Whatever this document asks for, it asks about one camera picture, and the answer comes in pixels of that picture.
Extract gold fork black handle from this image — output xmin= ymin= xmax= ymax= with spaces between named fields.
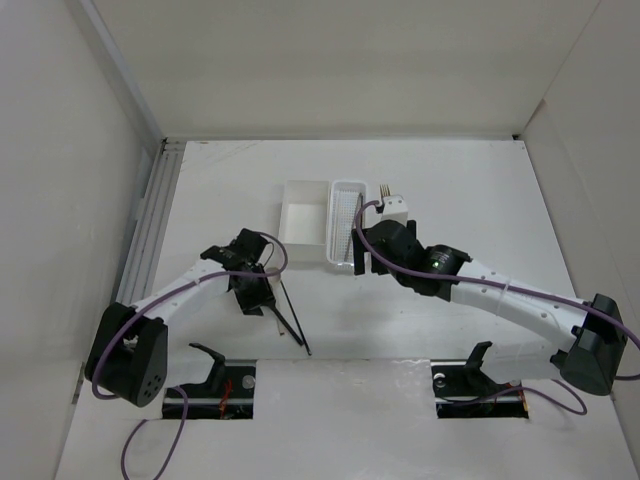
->
xmin=379 ymin=184 xmax=391 ymax=198

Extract black spoon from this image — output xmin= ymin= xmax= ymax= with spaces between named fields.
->
xmin=268 ymin=304 xmax=304 ymax=346

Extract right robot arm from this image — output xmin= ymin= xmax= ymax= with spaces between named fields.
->
xmin=352 ymin=220 xmax=629 ymax=396

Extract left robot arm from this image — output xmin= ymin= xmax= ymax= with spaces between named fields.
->
xmin=84 ymin=229 xmax=288 ymax=408

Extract cream wooden spoon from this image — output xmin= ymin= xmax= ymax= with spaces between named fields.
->
xmin=265 ymin=267 xmax=286 ymax=336

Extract dark thin chopstick left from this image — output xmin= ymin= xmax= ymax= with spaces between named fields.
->
xmin=281 ymin=280 xmax=312 ymax=357

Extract white perforated basket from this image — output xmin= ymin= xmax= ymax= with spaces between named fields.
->
xmin=326 ymin=180 xmax=368 ymax=271

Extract white square box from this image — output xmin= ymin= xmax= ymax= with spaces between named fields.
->
xmin=278 ymin=180 xmax=329 ymax=263

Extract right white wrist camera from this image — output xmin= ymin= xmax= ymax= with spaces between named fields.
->
xmin=376 ymin=195 xmax=408 ymax=225

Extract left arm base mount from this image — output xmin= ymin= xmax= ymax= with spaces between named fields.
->
xmin=161 ymin=343 xmax=257 ymax=420

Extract aluminium rail frame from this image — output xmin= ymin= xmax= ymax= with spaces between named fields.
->
xmin=108 ymin=138 xmax=186 ymax=304

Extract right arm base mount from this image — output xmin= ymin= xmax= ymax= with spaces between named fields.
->
xmin=431 ymin=341 xmax=529 ymax=419

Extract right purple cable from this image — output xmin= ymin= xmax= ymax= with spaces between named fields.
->
xmin=353 ymin=200 xmax=640 ymax=416

